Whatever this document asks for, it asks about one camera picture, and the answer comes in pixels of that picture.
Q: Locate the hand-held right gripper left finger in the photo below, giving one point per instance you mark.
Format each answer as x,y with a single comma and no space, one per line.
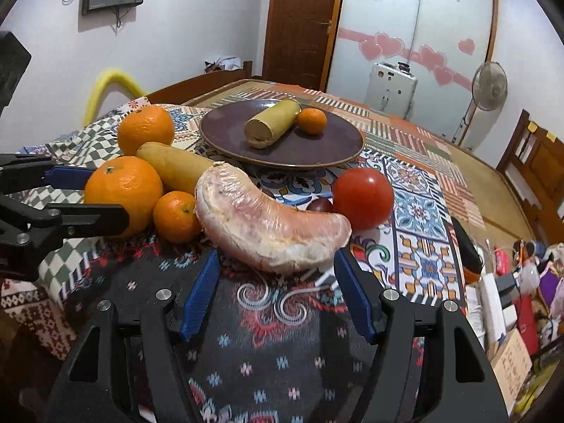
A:
200,302

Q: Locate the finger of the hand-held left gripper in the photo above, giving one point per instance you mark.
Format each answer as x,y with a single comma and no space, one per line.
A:
70,178
88,220

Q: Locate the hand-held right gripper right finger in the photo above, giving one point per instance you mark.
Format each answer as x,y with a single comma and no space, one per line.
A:
352,299

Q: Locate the large orange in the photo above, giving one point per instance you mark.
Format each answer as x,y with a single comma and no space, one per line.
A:
121,194
145,128

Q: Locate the small mandarin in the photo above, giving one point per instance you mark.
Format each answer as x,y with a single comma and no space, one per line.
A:
174,218
312,121

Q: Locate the dark red grape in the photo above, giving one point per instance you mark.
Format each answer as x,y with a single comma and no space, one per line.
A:
321,206

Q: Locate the peeled pomelo segment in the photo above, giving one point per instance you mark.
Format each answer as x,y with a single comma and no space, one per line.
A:
264,224

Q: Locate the red tomato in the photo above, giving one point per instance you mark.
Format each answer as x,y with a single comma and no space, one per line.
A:
363,198

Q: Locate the brown plate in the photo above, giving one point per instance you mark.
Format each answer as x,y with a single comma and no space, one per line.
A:
326,147

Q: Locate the yellow foam tube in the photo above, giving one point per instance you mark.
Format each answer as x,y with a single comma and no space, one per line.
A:
112,77

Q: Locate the patchwork blanket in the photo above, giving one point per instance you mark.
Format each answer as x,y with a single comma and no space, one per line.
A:
414,211

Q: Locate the black pouch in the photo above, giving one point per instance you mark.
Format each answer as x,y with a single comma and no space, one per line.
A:
467,246

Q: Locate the white box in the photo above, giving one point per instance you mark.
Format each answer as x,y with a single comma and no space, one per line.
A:
491,304

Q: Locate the wooden footboard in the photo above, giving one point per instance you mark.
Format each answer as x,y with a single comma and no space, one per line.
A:
194,86

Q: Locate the cardboard box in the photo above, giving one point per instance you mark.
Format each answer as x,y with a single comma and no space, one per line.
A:
511,363

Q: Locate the red box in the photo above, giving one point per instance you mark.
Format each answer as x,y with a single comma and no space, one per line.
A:
526,317

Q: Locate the bag of clothes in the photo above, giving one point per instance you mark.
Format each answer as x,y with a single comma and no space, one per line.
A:
224,64

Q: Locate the white appliance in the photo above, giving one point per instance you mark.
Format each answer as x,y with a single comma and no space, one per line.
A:
390,90

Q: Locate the wooden headboard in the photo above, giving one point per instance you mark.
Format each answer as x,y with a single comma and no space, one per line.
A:
535,163

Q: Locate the standing fan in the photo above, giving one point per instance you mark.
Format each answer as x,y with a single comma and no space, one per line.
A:
488,86

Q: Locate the brown wooden door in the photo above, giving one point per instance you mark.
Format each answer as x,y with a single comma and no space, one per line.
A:
299,26

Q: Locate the wardrobe with heart stickers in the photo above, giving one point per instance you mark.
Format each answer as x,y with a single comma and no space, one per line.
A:
396,9

